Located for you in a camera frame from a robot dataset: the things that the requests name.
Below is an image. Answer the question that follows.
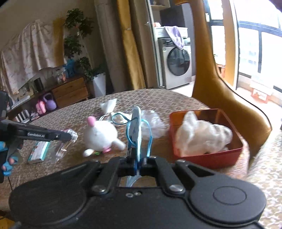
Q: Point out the silver washing machine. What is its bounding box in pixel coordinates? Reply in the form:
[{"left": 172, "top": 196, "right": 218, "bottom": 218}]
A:
[{"left": 154, "top": 26, "right": 193, "bottom": 89}]

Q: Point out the yellow curtain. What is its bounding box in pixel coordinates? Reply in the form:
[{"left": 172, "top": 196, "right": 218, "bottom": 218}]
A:
[{"left": 116, "top": 0, "right": 147, "bottom": 90}]

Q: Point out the white cone face mask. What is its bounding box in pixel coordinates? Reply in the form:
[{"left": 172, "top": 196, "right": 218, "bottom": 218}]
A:
[{"left": 100, "top": 98, "right": 118, "bottom": 116}]

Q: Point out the white planter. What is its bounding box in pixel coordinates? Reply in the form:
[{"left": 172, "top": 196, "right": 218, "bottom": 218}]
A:
[{"left": 92, "top": 73, "right": 106, "bottom": 97}]

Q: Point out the red and white box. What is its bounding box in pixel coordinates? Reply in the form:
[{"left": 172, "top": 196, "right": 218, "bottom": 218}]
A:
[{"left": 251, "top": 88, "right": 270, "bottom": 103}]

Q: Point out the purple kettlebell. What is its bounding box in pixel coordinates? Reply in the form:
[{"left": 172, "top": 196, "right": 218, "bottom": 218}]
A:
[{"left": 42, "top": 92, "right": 57, "bottom": 110}]

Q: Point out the white cardboard box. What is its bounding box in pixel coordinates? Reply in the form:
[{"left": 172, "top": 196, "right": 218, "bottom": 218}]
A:
[{"left": 250, "top": 74, "right": 274, "bottom": 95}]

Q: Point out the purple cloth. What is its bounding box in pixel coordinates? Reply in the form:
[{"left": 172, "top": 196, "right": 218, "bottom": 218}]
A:
[{"left": 164, "top": 26, "right": 185, "bottom": 50}]

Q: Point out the white plush toy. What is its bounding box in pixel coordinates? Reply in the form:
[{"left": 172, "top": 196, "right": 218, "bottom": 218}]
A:
[{"left": 82, "top": 116, "right": 126, "bottom": 157}]

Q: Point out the clear plastic bag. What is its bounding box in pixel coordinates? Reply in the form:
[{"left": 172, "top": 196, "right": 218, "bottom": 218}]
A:
[{"left": 140, "top": 110, "right": 171, "bottom": 139}]

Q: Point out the white patterned cover cloth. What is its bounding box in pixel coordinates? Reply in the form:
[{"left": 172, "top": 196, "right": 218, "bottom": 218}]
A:
[{"left": 0, "top": 19, "right": 66, "bottom": 95}]

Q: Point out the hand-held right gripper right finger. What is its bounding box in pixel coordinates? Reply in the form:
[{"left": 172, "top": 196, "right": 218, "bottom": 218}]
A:
[{"left": 141, "top": 156, "right": 221, "bottom": 195}]

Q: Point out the green potted plant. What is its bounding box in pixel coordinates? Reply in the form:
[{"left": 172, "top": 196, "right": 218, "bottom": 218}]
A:
[{"left": 63, "top": 8, "right": 106, "bottom": 82}]

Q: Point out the teal tissue packet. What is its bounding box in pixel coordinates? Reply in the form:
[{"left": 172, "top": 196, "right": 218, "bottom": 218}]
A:
[{"left": 27, "top": 141, "right": 51, "bottom": 164}]

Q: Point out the tan giraffe statue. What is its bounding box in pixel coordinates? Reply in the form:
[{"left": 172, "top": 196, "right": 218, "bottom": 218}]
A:
[{"left": 174, "top": 0, "right": 272, "bottom": 154}]

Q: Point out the glass jar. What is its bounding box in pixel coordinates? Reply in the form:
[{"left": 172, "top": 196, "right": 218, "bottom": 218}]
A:
[{"left": 53, "top": 67, "right": 66, "bottom": 84}]

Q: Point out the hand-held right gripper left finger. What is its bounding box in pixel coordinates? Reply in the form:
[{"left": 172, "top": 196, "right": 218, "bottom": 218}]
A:
[{"left": 59, "top": 157, "right": 136, "bottom": 195}]

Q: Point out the pink toy case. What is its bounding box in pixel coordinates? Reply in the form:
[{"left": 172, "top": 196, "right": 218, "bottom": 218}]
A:
[{"left": 36, "top": 100, "right": 46, "bottom": 115}]

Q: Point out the covered standing air conditioner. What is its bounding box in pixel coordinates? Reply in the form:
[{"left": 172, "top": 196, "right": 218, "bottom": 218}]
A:
[{"left": 95, "top": 0, "right": 128, "bottom": 97}]

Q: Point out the white plastic bag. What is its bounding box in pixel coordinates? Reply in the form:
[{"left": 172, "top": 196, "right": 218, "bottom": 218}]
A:
[{"left": 175, "top": 111, "right": 233, "bottom": 157}]

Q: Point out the clear bag of cotton swabs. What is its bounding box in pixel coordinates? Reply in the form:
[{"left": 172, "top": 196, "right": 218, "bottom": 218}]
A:
[{"left": 50, "top": 129, "right": 78, "bottom": 164}]

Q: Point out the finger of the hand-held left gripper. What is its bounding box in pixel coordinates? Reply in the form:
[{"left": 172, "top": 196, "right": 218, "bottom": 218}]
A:
[{"left": 0, "top": 120, "right": 73, "bottom": 141}]

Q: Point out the red tin box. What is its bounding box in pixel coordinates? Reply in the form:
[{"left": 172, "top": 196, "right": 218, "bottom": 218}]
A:
[{"left": 169, "top": 108, "right": 244, "bottom": 169}]

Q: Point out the blue bottle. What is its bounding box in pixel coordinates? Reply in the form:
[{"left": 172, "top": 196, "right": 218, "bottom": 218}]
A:
[{"left": 66, "top": 58, "right": 75, "bottom": 77}]

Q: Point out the yellow draped cloth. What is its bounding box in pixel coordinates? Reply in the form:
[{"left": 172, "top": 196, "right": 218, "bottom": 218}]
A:
[{"left": 53, "top": 18, "right": 66, "bottom": 66}]

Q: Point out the wooden cabinet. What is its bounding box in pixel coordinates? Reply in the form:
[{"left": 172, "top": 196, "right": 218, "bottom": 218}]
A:
[{"left": 7, "top": 75, "right": 90, "bottom": 124}]

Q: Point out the person's left hand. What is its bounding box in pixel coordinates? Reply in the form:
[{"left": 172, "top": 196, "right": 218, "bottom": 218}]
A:
[{"left": 0, "top": 141, "right": 22, "bottom": 177}]

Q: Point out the black framed window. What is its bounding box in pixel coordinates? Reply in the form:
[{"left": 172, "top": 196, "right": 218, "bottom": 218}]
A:
[{"left": 207, "top": 0, "right": 282, "bottom": 77}]

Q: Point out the black speaker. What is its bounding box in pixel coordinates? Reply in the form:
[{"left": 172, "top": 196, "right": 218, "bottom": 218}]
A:
[{"left": 34, "top": 78, "right": 44, "bottom": 93}]

